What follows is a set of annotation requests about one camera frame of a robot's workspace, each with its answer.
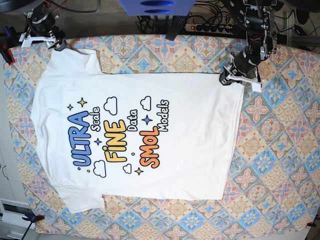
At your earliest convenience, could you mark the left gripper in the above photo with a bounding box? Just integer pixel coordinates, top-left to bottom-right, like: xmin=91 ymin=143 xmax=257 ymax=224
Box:
xmin=219 ymin=59 xmax=262 ymax=92

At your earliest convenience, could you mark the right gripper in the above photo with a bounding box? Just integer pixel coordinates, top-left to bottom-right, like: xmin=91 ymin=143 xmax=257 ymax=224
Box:
xmin=19 ymin=27 xmax=68 ymax=52

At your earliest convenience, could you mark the white printed T-shirt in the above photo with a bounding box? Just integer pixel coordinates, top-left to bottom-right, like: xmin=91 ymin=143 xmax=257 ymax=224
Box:
xmin=31 ymin=49 xmax=245 ymax=214

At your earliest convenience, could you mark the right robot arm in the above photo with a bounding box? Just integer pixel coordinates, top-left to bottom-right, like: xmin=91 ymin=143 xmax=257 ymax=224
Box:
xmin=19 ymin=3 xmax=67 ymax=52

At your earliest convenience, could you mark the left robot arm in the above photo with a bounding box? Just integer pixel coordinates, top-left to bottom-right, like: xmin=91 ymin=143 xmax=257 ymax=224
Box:
xmin=219 ymin=0 xmax=277 ymax=93

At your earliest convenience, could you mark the red blue clamp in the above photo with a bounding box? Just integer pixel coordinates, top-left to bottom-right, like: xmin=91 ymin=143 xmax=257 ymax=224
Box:
xmin=0 ymin=26 xmax=18 ymax=66

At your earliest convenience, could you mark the orange clamp right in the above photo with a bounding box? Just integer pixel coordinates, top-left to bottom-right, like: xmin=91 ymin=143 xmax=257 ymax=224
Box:
xmin=307 ymin=222 xmax=317 ymax=227

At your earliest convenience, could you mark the white cabinet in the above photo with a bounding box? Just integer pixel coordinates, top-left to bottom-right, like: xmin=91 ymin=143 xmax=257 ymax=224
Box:
xmin=0 ymin=59 xmax=33 ymax=237

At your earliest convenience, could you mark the black power strip red switch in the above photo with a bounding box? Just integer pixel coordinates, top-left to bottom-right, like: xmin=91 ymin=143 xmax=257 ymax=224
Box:
xmin=184 ymin=23 xmax=234 ymax=35

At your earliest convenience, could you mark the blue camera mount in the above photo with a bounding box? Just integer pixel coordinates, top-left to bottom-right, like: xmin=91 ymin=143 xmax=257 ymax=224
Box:
xmin=119 ymin=0 xmax=196 ymax=16

